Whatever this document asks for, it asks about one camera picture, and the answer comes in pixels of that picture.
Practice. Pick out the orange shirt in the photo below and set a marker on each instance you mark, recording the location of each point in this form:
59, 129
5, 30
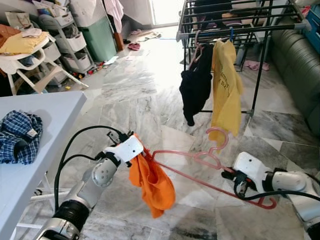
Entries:
155, 185

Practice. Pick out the yellow folded towel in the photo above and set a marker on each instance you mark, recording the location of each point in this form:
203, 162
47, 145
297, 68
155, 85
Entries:
22, 44

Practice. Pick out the blue storage bag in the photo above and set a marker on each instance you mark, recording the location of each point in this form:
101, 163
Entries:
314, 27

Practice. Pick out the black metal drying rack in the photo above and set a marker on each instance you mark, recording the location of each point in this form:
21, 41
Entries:
240, 27

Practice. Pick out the pale blue folding table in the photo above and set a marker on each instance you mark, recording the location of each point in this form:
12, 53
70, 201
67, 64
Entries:
50, 115

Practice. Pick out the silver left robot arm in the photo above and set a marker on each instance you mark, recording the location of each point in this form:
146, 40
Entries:
95, 180

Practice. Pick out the pink hanging cloth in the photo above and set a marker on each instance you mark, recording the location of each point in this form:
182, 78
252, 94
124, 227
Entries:
115, 10

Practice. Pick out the beige curtain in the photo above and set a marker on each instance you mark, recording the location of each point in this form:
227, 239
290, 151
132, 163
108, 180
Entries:
135, 10

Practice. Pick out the pale pink clothes hanger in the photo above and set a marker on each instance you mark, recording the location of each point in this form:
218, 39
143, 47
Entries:
199, 50

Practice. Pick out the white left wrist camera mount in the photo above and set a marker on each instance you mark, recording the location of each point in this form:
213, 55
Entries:
125, 149

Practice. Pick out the white baby high chair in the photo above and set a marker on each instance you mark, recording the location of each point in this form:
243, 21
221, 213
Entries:
30, 60

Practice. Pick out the green plastic bin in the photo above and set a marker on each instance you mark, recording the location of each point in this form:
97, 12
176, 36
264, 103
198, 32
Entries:
100, 40

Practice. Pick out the pink slipper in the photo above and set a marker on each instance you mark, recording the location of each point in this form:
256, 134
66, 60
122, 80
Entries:
251, 65
264, 66

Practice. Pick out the blue clothes hanger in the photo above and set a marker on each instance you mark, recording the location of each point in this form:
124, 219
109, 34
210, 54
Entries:
231, 35

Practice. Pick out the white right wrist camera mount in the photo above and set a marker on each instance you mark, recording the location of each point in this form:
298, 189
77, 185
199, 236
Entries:
250, 165

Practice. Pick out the blue plaid shorts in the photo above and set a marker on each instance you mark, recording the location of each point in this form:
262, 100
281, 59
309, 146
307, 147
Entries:
20, 135

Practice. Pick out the white plastic drawer tower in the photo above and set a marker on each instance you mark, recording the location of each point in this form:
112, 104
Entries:
70, 45

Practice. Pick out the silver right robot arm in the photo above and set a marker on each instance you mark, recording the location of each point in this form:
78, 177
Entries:
290, 180

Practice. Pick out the yellow shirt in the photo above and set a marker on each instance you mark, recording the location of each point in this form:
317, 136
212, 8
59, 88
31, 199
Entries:
225, 90

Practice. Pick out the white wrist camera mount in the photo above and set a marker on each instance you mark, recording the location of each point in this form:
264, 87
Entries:
250, 165
125, 149

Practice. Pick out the black garment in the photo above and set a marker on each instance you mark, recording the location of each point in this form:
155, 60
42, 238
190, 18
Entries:
195, 85

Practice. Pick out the grey-green leather sofa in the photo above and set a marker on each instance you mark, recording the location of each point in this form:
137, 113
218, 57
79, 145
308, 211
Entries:
300, 70

